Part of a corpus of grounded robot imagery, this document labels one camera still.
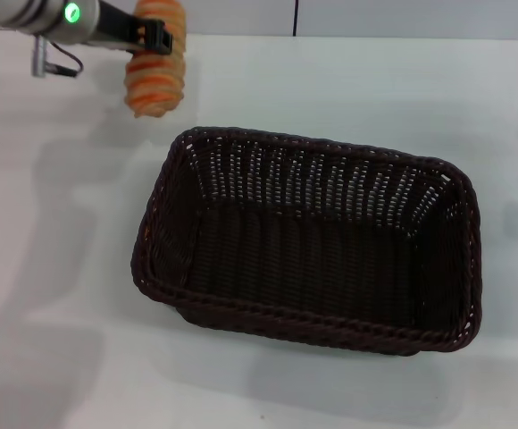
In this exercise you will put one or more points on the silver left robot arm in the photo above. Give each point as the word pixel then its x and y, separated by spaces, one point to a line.
pixel 27 13

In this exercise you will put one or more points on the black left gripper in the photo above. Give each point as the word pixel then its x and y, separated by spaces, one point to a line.
pixel 116 24

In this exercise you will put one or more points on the orange striped spiral bread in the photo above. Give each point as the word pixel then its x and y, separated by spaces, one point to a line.
pixel 154 87

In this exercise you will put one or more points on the dark brown woven basket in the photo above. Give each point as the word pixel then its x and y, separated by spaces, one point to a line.
pixel 303 263

